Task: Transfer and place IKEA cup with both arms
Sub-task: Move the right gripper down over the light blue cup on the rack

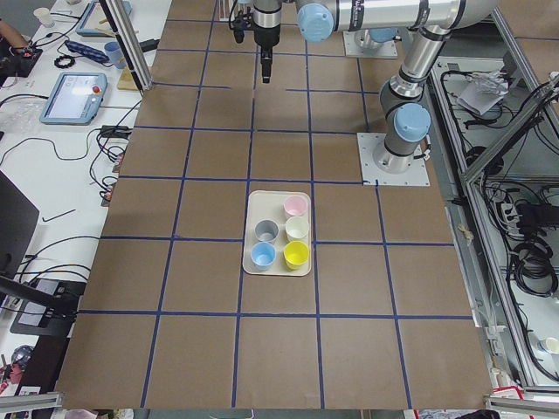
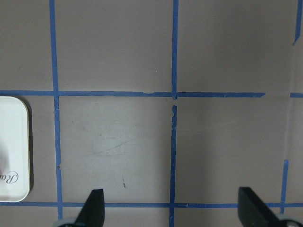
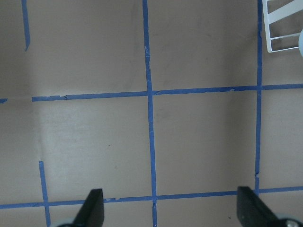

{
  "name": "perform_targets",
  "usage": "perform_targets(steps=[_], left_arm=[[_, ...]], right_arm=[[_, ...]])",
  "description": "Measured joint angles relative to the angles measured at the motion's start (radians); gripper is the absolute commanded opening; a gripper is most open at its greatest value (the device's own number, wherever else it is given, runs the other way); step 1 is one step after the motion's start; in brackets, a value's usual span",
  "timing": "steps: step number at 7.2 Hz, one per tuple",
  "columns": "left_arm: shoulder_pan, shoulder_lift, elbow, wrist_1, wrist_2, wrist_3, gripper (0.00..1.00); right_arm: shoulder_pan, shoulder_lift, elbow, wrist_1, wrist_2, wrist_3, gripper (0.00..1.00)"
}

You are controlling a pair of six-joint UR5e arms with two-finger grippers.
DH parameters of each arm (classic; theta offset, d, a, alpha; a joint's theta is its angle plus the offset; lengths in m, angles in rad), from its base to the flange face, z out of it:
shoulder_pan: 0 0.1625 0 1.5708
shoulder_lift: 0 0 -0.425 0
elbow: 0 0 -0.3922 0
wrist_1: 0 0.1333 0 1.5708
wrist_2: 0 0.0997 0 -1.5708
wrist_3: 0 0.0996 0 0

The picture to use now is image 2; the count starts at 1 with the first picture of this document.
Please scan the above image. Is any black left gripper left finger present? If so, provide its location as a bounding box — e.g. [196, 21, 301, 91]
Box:
[74, 189, 105, 227]

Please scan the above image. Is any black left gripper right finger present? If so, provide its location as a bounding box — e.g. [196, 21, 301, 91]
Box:
[238, 187, 281, 227]

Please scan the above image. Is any cream white serving tray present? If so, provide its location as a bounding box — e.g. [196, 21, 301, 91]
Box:
[0, 96, 31, 203]

